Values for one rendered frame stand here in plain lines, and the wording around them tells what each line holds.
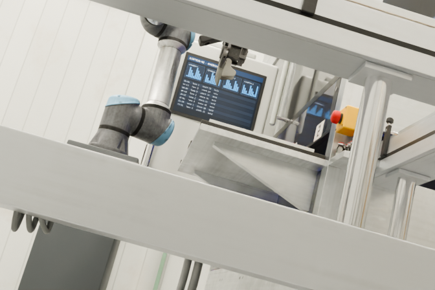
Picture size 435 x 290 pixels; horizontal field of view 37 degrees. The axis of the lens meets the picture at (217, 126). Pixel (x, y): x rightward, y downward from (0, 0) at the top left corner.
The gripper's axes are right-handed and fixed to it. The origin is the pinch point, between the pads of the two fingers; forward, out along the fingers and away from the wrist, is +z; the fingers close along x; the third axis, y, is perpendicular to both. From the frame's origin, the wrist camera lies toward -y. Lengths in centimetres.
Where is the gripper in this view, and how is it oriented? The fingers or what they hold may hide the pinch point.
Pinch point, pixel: (215, 81)
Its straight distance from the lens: 208.7
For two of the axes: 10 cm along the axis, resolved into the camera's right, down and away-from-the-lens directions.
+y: 9.6, 2.8, 0.8
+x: -1.5, 2.5, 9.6
